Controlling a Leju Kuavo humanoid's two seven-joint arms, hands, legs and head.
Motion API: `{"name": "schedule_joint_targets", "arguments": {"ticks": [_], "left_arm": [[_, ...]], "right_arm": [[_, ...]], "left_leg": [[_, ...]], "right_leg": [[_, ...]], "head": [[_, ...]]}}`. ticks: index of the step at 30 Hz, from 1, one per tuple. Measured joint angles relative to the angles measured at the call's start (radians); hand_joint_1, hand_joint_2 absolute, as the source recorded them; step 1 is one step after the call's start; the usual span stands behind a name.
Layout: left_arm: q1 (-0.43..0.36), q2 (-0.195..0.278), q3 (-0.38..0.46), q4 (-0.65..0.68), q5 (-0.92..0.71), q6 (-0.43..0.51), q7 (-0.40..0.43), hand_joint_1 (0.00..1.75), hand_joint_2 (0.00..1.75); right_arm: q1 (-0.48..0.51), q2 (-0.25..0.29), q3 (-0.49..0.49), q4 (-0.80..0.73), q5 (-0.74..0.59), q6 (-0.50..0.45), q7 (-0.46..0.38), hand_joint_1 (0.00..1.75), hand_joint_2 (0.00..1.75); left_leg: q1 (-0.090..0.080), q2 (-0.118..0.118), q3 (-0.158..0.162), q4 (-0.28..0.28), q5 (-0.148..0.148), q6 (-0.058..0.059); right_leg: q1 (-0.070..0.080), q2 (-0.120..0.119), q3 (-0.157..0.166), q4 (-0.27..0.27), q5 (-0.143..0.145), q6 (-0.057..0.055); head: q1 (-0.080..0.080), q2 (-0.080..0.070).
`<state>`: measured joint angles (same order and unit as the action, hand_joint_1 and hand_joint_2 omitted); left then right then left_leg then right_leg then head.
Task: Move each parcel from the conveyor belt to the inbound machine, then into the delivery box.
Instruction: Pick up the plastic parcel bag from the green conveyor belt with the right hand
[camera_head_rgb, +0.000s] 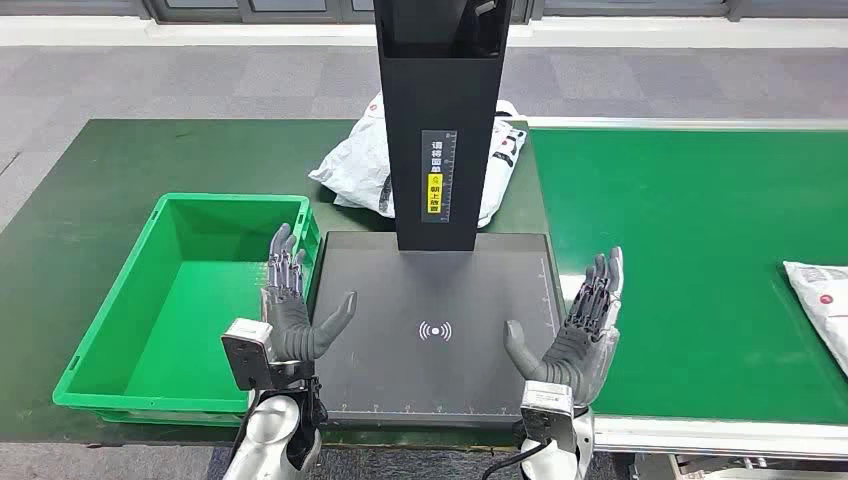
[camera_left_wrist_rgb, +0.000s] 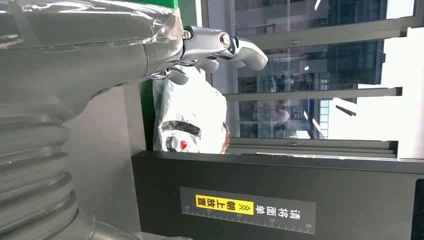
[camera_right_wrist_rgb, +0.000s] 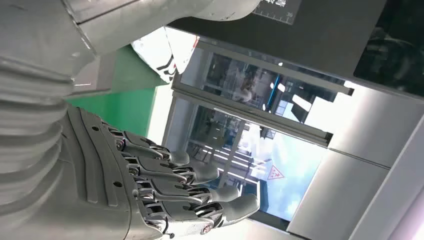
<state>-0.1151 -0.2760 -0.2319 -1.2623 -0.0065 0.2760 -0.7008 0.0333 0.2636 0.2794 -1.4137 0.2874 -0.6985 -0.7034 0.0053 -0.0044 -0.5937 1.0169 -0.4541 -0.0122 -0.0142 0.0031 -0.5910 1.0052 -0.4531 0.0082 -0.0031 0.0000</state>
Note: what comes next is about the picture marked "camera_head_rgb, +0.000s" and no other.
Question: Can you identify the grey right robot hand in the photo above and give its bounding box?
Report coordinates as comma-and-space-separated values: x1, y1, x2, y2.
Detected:
503, 246, 625, 407

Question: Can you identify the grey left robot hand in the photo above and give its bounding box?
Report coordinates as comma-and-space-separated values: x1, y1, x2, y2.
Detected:
259, 222, 359, 364

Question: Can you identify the white parcel with black print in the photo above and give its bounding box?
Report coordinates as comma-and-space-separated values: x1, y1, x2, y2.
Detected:
782, 260, 848, 379

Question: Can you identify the black inbound scanning machine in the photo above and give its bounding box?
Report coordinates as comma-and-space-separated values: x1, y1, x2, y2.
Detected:
311, 0, 568, 429

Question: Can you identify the white crumpled parcel bag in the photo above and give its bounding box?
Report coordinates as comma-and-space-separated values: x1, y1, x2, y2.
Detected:
308, 92, 529, 229

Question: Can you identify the green plastic crate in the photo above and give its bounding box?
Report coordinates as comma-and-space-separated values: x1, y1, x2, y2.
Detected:
52, 192, 323, 427

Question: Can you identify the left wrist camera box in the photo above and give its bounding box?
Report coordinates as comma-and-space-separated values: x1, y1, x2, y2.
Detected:
221, 317, 276, 392

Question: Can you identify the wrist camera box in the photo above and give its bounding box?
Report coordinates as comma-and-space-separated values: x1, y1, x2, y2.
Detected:
519, 380, 576, 452
221, 317, 276, 392

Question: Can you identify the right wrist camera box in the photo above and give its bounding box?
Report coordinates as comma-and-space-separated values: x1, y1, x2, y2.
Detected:
519, 380, 576, 452

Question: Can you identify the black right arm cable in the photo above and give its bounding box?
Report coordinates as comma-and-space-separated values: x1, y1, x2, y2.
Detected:
480, 440, 551, 480

